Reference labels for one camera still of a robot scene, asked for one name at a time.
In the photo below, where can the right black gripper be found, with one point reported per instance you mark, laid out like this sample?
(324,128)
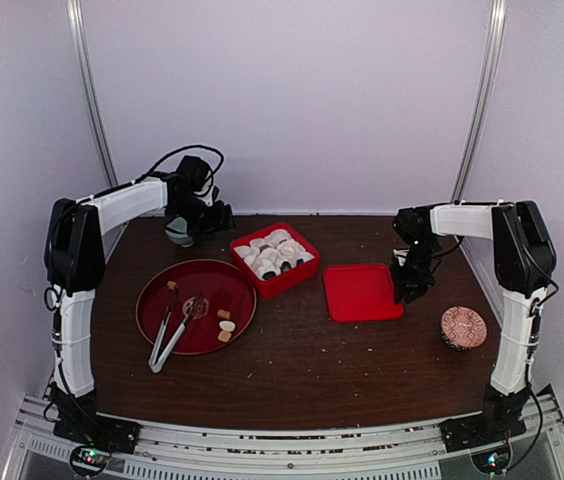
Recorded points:
(403,285)

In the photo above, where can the tan barrel chocolate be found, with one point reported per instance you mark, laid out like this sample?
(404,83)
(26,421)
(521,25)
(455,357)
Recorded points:
(224,314)

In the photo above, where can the white oval chocolate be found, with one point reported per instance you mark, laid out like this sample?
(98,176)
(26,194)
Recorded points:
(227,326)
(288,248)

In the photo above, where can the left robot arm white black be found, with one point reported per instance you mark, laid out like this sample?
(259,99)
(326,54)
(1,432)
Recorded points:
(75,262)

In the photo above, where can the red square tin box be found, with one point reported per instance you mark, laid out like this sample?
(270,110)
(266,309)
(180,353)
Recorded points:
(270,272)

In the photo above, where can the round red tray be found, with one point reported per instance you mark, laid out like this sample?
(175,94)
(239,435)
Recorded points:
(208,303)

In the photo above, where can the red tin lid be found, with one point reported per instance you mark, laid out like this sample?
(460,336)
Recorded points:
(360,293)

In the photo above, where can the pale green ceramic bowl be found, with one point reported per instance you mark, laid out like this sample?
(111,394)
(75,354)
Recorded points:
(177,232)

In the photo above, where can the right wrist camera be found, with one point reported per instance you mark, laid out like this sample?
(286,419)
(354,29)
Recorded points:
(400,257)

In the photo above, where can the tan block chocolate lower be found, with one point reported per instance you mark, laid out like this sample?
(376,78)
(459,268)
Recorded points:
(224,336)

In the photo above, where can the aluminium front rail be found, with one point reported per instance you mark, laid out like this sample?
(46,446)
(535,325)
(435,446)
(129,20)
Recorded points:
(402,451)

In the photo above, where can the red patterned small dish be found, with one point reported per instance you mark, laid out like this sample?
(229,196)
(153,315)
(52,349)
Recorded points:
(463,328)

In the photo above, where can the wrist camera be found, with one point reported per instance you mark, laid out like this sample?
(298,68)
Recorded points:
(209,195)
(400,257)

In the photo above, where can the silver serving tongs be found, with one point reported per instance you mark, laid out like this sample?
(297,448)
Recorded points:
(162,350)

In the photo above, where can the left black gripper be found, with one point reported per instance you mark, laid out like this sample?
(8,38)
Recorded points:
(221,221)

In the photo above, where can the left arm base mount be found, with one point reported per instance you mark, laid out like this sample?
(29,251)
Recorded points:
(95,445)

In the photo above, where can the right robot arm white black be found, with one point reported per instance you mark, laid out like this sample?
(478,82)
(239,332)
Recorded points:
(524,261)

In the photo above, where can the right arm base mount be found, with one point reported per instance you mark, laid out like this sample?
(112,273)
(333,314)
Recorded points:
(482,435)

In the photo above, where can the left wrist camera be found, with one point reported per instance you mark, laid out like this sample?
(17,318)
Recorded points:
(209,195)

